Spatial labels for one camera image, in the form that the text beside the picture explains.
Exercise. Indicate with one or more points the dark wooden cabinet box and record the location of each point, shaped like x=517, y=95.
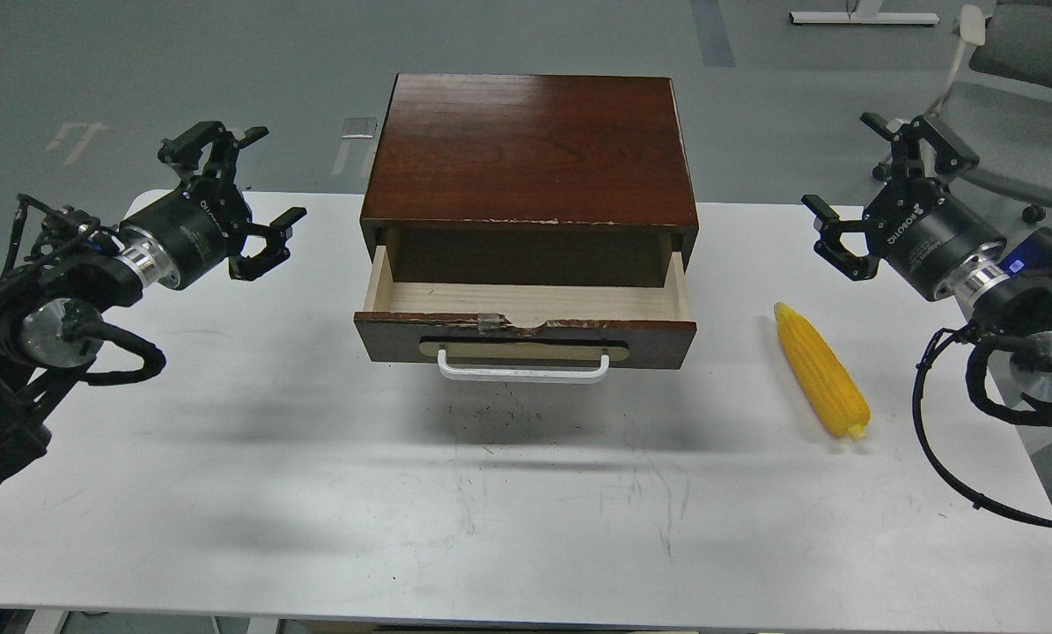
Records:
x=557, y=152

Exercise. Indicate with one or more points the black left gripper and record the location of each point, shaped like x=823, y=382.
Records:
x=185, y=233

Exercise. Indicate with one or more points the wooden drawer with white handle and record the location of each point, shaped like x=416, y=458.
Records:
x=526, y=332

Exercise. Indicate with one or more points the yellow corn cob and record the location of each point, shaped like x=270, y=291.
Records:
x=825, y=382

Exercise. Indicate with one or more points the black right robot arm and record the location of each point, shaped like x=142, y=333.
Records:
x=1007, y=299

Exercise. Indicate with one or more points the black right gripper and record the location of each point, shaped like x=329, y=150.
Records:
x=928, y=233

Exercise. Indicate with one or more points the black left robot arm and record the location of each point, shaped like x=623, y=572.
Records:
x=64, y=269

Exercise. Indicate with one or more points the grey office chair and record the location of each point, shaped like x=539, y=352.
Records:
x=998, y=98

